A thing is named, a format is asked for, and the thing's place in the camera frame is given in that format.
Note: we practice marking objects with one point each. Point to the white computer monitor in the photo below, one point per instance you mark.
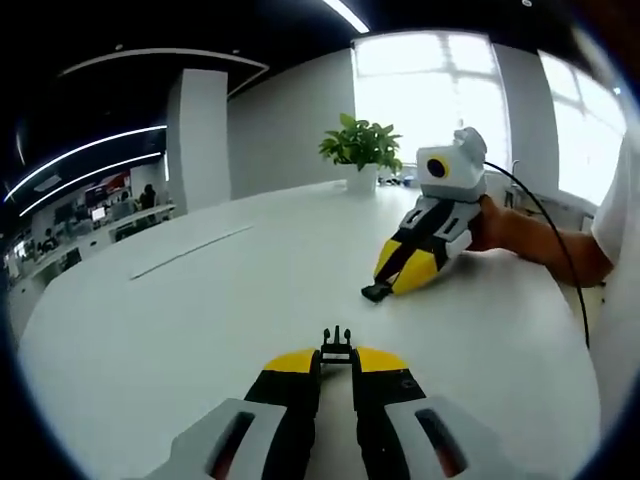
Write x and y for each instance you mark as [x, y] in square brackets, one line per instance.
[98, 214]

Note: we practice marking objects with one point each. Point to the black socket buckle part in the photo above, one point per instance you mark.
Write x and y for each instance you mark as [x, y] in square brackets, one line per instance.
[375, 292]

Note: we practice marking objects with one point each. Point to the black pronged buckle part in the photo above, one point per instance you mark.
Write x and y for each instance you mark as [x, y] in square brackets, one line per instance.
[336, 345]

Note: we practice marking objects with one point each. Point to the white plant pot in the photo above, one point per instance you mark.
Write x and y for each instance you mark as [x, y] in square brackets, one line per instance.
[361, 180]

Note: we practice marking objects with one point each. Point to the long white office desk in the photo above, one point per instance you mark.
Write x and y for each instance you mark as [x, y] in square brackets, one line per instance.
[130, 217]

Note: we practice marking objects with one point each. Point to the long ceiling light strip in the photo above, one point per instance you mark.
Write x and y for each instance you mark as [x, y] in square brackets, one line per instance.
[345, 14]

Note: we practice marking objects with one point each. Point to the red wall banner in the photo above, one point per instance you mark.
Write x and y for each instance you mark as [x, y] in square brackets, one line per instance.
[112, 182]

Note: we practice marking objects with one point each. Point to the small white blue items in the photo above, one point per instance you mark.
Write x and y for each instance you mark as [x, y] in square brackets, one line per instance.
[397, 179]

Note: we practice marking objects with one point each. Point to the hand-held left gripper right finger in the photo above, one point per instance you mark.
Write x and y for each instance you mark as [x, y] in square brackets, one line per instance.
[380, 405]

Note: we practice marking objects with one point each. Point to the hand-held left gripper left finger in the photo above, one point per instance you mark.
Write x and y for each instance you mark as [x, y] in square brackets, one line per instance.
[290, 400]

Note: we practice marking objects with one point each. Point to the bright window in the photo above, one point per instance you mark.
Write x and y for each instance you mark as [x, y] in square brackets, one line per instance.
[585, 130]
[430, 100]

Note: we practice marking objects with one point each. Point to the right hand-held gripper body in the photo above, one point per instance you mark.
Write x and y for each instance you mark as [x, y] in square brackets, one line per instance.
[460, 175]

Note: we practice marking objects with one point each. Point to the person's right hand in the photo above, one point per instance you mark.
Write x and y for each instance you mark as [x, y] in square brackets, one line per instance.
[497, 230]

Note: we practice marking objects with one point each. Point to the green potted plant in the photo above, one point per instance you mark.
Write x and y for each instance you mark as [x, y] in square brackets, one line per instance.
[362, 142]

